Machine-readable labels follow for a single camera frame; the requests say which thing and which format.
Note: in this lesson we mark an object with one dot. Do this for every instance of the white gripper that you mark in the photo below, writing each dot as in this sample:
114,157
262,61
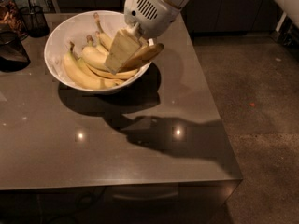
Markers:
149,13

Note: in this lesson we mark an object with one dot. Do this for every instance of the banana with long stem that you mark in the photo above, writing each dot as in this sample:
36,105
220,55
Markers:
142,57

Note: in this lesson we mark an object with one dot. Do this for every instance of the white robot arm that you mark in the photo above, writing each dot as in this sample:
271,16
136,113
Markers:
290,7

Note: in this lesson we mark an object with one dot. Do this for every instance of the large front yellow banana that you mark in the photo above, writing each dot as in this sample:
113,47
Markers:
92,56

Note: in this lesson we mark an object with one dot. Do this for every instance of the white bowl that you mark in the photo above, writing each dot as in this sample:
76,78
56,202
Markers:
75,29

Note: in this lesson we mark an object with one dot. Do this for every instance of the leftmost yellow banana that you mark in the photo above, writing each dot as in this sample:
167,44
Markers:
76,74

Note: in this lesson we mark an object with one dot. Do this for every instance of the black mesh pen cup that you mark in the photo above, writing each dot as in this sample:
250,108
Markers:
34,19

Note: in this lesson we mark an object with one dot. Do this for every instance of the black angled container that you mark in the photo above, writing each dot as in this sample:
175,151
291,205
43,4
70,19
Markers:
13,56

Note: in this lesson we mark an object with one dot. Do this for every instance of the dark glass jar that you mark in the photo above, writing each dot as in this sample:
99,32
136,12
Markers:
10,15

